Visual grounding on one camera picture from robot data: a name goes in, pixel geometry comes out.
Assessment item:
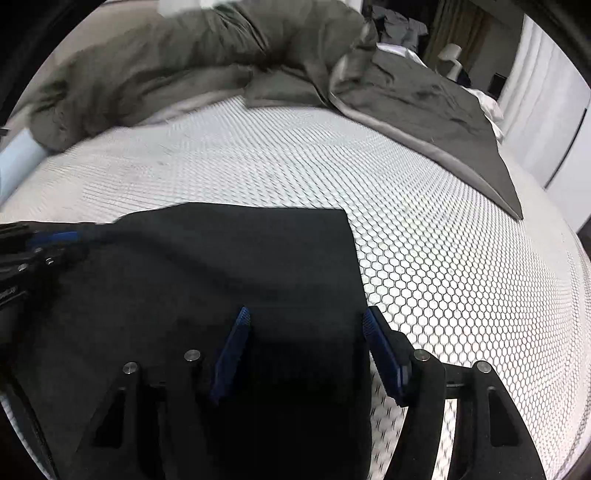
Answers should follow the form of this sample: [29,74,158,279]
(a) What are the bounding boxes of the white sheer curtain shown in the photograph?
[496,14,591,141]

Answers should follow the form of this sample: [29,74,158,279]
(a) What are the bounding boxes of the black pants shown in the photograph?
[0,202,373,480]

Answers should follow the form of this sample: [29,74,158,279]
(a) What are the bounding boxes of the light blue pillow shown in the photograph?
[0,129,47,200]

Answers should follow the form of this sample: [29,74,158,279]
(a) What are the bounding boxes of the white crumpled sheet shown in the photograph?
[376,41,505,140]

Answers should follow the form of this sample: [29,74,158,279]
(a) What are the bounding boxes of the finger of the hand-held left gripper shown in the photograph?
[18,247,89,278]
[27,230,94,251]

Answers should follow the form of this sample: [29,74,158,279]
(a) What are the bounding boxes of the grey duvet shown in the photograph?
[18,0,525,220]

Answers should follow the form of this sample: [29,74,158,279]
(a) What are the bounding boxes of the brown curtain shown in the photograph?
[425,0,491,71]

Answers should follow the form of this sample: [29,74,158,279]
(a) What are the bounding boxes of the white chair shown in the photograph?
[436,43,464,80]

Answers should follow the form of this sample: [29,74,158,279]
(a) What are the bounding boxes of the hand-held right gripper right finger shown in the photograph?
[361,306,548,480]

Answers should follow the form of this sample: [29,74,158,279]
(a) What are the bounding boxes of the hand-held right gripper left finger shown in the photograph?
[76,306,252,480]

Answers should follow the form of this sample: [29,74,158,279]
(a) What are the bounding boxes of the pile of grey clothes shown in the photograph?
[372,4,429,48]

